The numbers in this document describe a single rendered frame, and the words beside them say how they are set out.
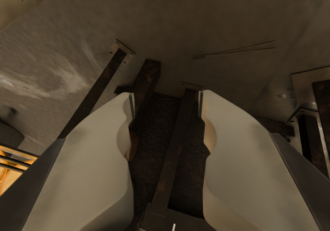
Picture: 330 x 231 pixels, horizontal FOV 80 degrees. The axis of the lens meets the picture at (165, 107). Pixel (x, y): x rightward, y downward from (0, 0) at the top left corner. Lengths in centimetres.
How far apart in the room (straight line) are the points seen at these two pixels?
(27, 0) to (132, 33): 43
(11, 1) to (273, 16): 83
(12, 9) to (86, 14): 40
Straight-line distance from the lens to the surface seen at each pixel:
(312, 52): 98
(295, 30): 91
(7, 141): 326
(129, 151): 76
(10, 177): 79
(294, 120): 128
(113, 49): 111
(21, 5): 77
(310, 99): 116
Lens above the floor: 76
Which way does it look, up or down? 36 degrees down
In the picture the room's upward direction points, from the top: 160 degrees counter-clockwise
